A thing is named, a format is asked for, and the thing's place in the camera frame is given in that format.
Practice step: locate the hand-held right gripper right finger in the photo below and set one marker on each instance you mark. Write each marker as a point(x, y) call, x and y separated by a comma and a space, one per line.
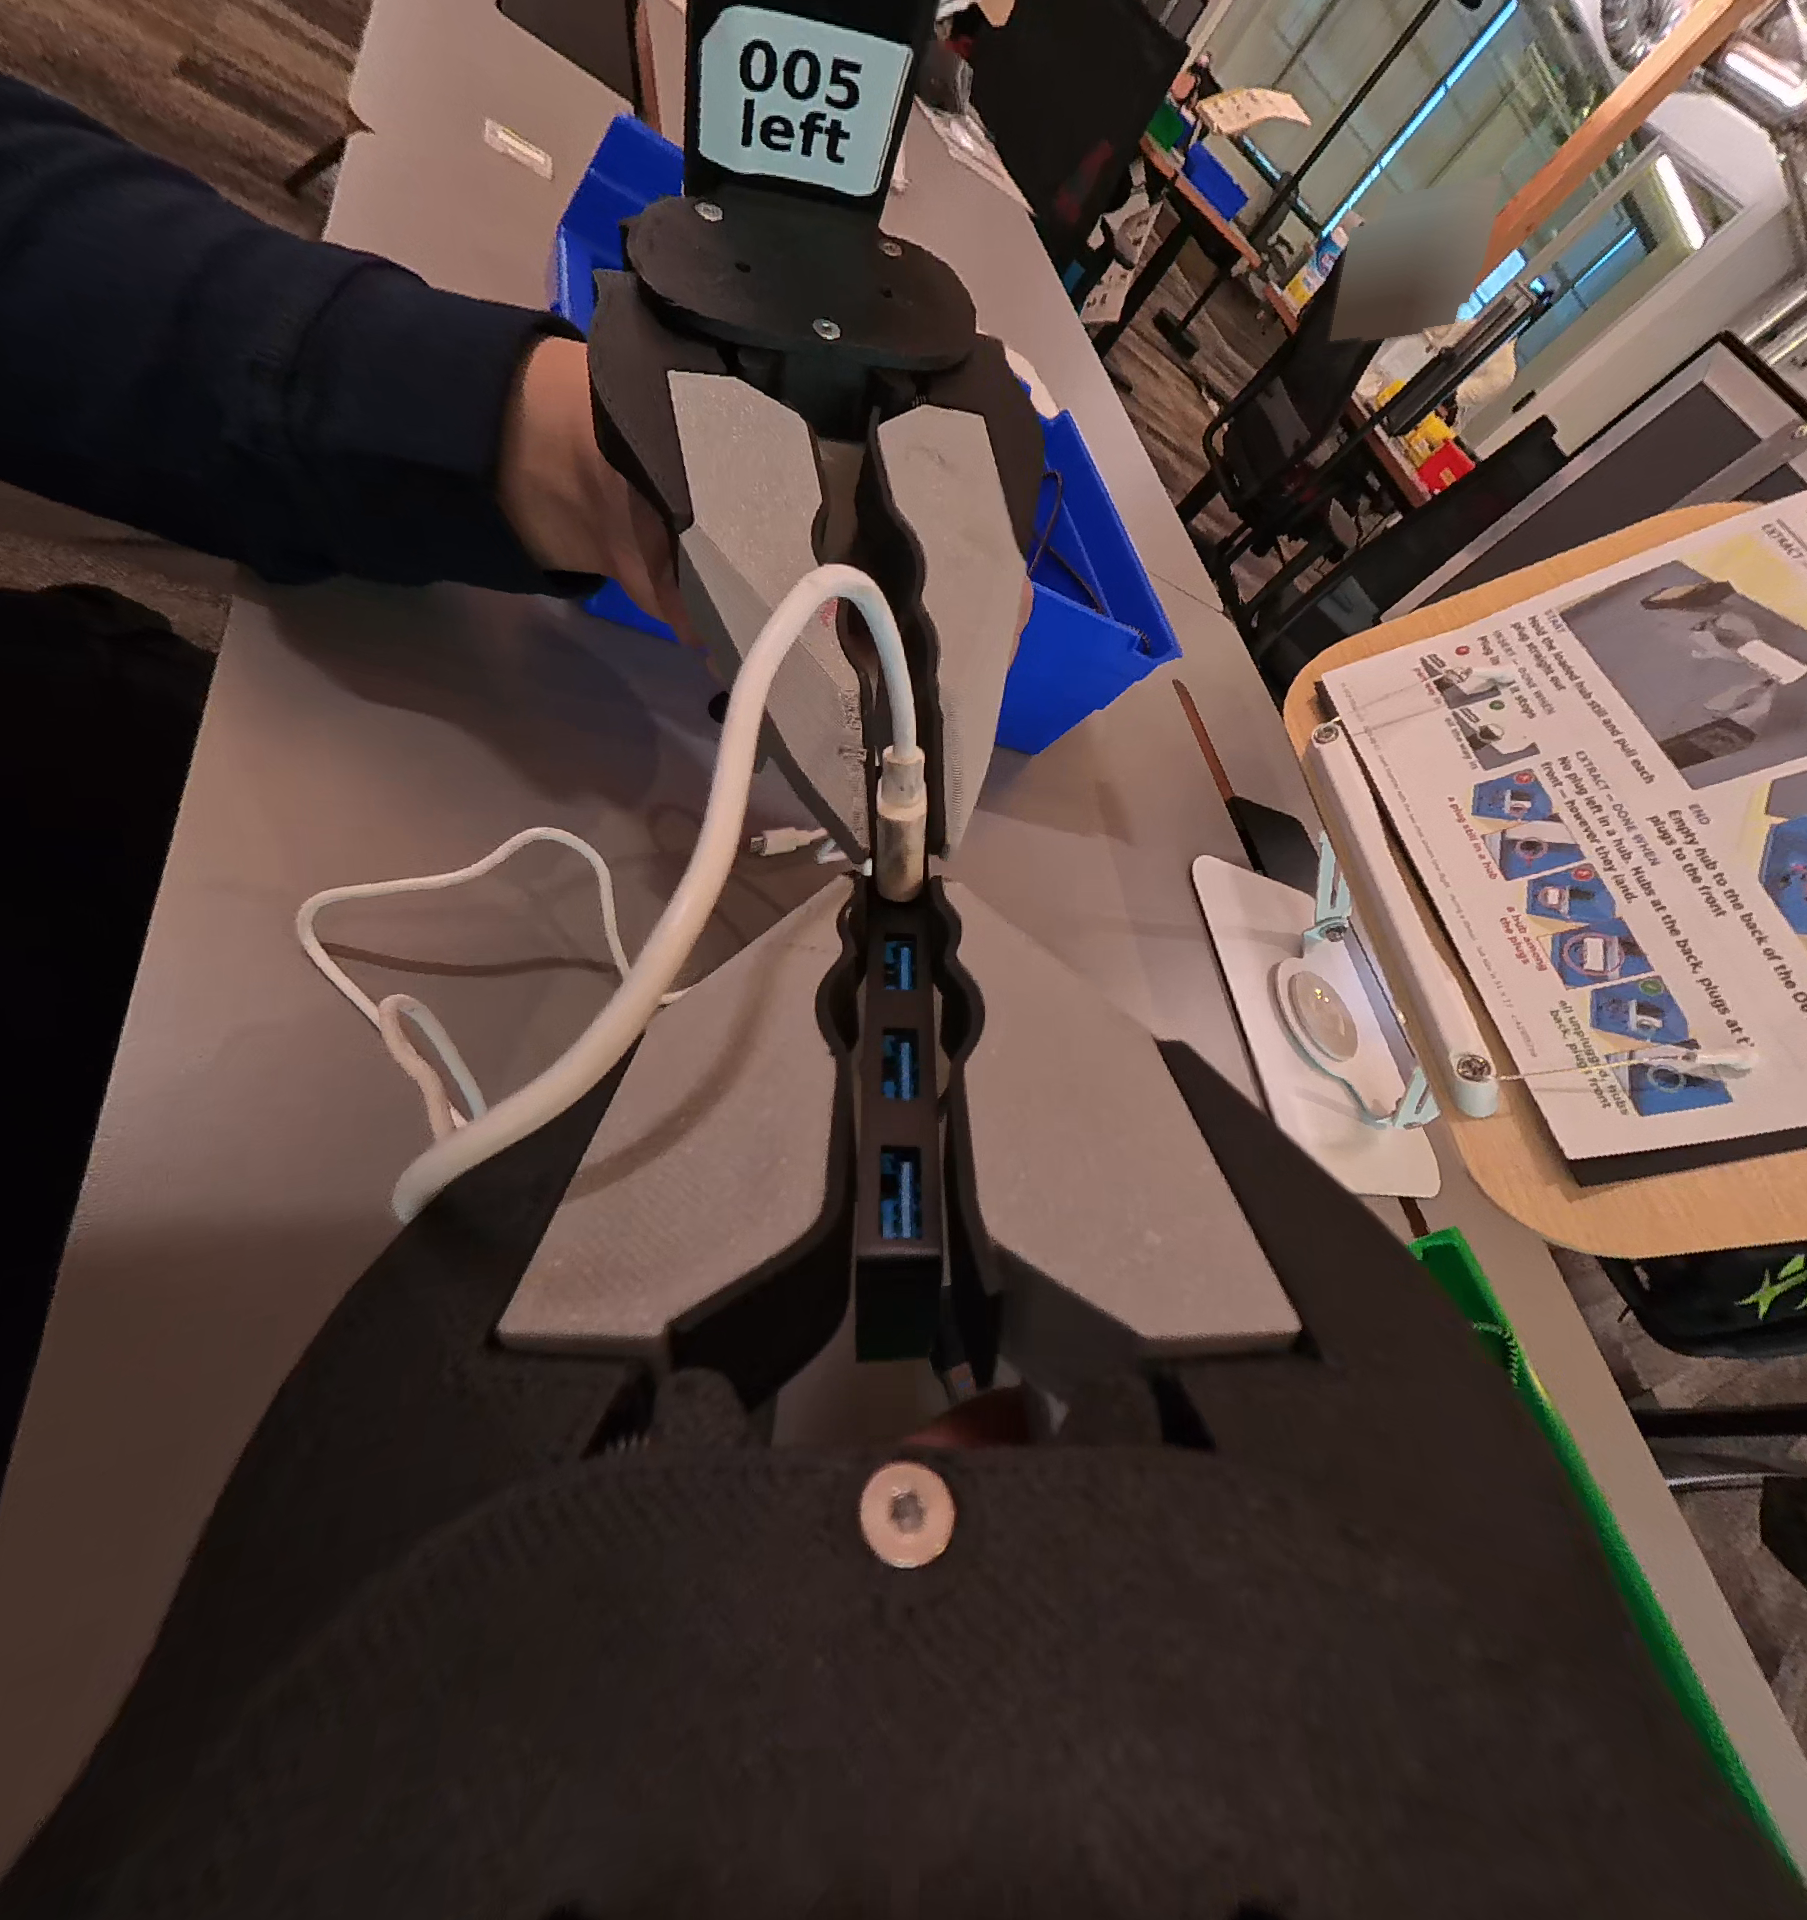
point(1112, 1186)

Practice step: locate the printed instruction sheet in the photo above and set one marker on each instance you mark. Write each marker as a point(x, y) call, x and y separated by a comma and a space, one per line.
point(1640, 841)

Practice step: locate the black office chair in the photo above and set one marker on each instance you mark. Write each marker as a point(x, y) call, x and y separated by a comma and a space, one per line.
point(1293, 466)

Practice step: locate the blue plastic bin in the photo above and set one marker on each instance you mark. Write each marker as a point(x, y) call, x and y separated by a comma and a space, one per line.
point(1083, 600)

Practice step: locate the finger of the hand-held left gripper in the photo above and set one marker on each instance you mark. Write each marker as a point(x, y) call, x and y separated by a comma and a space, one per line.
point(747, 511)
point(970, 571)

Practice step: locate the black usb hub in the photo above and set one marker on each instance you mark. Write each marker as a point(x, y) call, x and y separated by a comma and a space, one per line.
point(904, 1306)

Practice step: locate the green plastic bin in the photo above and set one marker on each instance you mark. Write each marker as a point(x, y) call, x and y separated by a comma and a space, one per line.
point(1578, 1472)

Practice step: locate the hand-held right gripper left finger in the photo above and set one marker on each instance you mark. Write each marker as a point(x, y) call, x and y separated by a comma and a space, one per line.
point(695, 1172)

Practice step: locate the person's left forearm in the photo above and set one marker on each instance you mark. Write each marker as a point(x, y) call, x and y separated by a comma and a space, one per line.
point(214, 361)

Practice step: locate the silver ceiling duct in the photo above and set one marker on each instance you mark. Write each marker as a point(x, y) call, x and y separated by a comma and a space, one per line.
point(1803, 137)

